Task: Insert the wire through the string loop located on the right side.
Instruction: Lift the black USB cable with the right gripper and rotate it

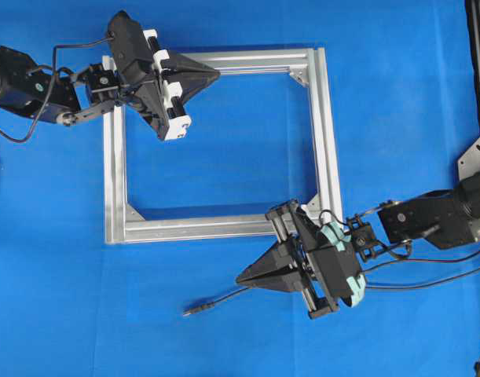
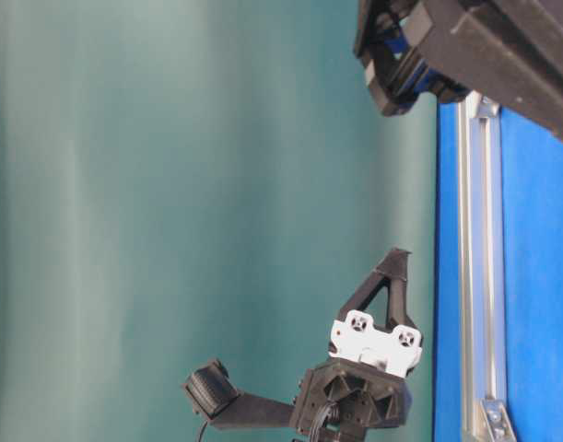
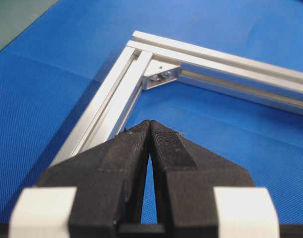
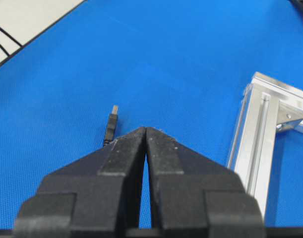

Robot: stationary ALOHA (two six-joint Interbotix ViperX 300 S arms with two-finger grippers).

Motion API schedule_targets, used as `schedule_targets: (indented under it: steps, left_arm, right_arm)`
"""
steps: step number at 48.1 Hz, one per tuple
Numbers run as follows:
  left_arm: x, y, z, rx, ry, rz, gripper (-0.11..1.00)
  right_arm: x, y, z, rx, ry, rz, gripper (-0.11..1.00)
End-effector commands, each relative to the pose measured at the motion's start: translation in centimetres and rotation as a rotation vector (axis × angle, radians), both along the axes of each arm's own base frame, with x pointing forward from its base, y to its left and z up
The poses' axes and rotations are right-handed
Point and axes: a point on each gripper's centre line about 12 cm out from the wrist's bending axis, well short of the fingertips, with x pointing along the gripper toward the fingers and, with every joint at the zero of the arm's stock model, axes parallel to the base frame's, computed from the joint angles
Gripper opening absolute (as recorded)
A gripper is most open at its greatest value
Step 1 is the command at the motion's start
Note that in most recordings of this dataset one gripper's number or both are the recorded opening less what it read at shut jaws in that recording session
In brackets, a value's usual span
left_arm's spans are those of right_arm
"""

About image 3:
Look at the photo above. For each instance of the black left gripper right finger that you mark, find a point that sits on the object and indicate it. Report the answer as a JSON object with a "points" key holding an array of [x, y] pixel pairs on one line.
{"points": [[203, 195]]}

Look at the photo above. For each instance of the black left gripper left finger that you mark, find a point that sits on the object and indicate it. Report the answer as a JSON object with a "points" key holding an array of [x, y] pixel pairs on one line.
{"points": [[88, 195]]}

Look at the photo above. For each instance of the aluminium extrusion frame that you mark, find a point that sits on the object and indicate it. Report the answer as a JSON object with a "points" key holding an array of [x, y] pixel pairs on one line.
{"points": [[149, 61]]}

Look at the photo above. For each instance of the blue mesh mat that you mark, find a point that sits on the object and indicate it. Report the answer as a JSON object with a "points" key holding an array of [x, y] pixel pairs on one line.
{"points": [[51, 71]]}

